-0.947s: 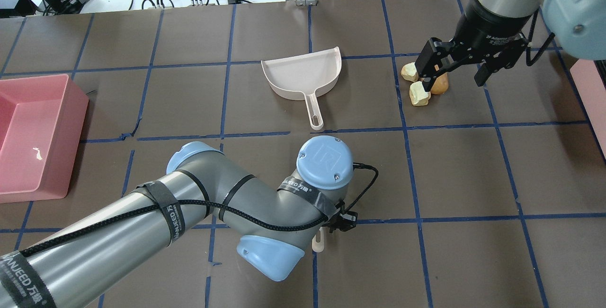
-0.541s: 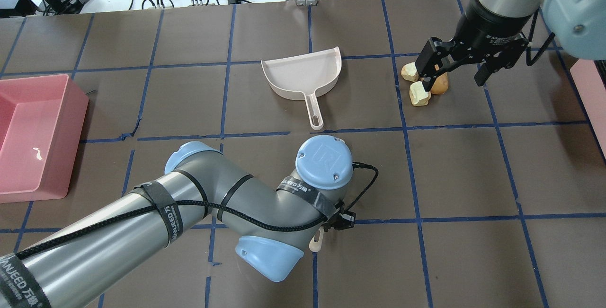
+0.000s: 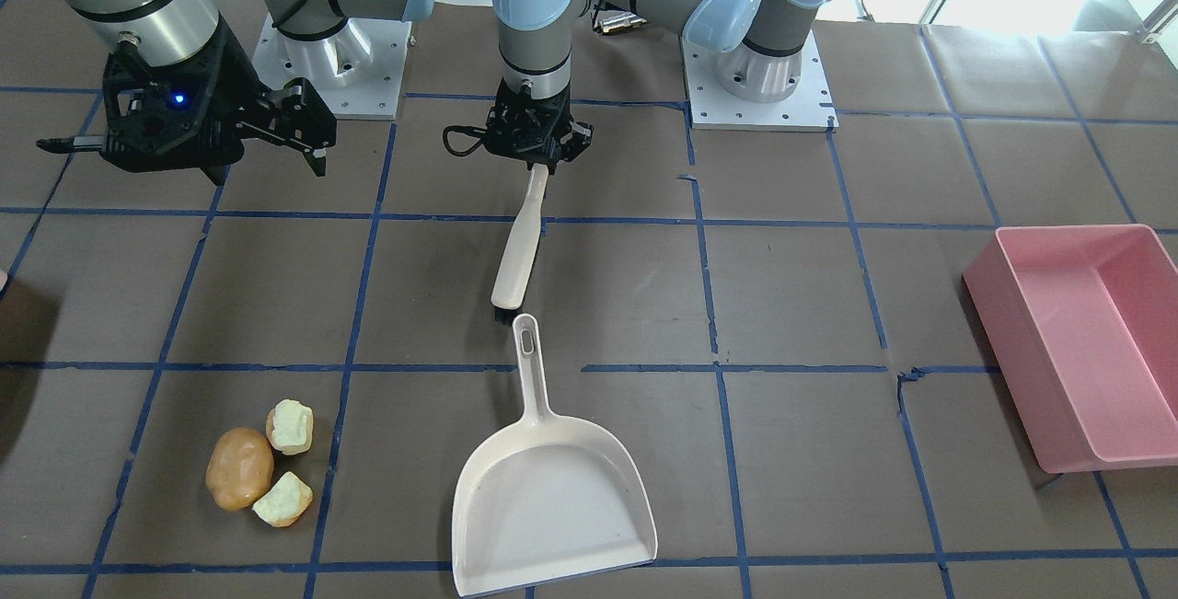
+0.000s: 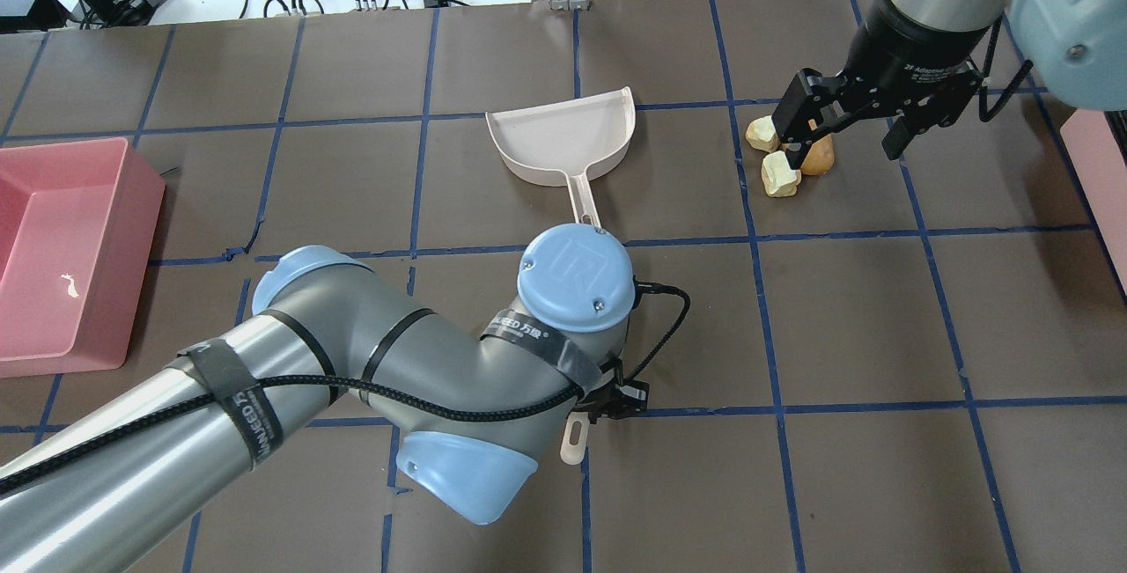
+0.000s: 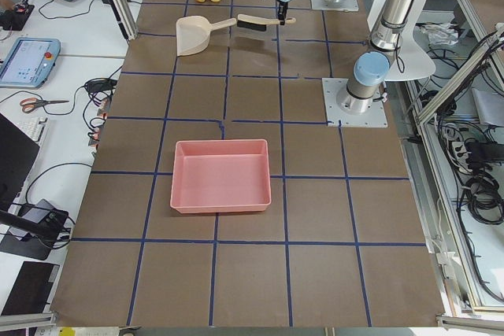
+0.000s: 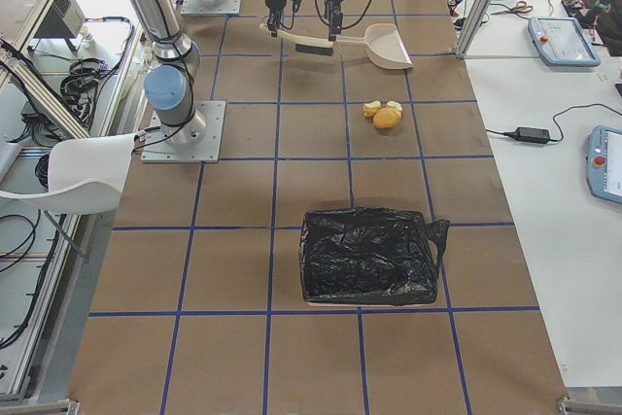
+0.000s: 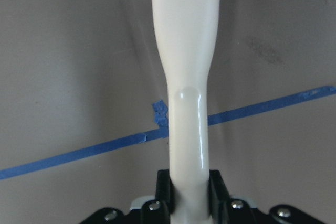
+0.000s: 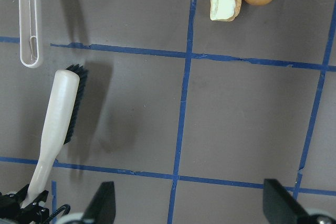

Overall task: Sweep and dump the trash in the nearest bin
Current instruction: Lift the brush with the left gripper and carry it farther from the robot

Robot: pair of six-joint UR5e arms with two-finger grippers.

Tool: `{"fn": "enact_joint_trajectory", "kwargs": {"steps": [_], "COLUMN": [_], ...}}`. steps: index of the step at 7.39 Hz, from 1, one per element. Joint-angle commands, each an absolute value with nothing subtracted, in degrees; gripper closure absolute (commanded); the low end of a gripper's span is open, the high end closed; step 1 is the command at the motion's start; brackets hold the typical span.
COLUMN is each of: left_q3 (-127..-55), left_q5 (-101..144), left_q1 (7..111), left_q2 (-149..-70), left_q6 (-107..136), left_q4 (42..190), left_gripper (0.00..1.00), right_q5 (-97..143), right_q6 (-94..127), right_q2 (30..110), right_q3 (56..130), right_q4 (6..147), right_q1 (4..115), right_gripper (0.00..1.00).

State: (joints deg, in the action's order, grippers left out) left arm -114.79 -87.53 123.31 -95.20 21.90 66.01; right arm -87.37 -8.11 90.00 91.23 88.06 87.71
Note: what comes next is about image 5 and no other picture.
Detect beige hand brush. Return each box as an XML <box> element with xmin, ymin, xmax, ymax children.
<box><xmin>237</xmin><ymin>14</ymin><xmax>296</xmax><ymax>31</ymax></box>

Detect beige plastic dustpan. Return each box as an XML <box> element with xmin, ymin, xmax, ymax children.
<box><xmin>176</xmin><ymin>16</ymin><xmax>237</xmax><ymax>57</ymax></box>

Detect black laptop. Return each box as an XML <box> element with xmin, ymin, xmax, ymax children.
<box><xmin>0</xmin><ymin>114</ymin><xmax>39</xmax><ymax>211</ymax></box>

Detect black camera stand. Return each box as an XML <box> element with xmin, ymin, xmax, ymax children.
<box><xmin>1</xmin><ymin>200</ymin><xmax>75</xmax><ymax>260</ymax></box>

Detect lower blue teach pendant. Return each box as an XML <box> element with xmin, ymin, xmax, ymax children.
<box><xmin>1</xmin><ymin>37</ymin><xmax>61</xmax><ymax>89</ymax></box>

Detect white keyboard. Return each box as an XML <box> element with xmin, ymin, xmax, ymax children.
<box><xmin>16</xmin><ymin>116</ymin><xmax>49</xmax><ymax>145</ymax></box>

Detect orange handled scissors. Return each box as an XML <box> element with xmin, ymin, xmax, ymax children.
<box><xmin>19</xmin><ymin>98</ymin><xmax>68</xmax><ymax>113</ymax></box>

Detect white chair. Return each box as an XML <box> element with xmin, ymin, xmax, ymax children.
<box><xmin>367</xmin><ymin>0</ymin><xmax>435</xmax><ymax>82</ymax></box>

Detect pink plastic bin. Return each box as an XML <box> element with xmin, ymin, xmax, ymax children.
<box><xmin>170</xmin><ymin>139</ymin><xmax>272</xmax><ymax>214</ymax></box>

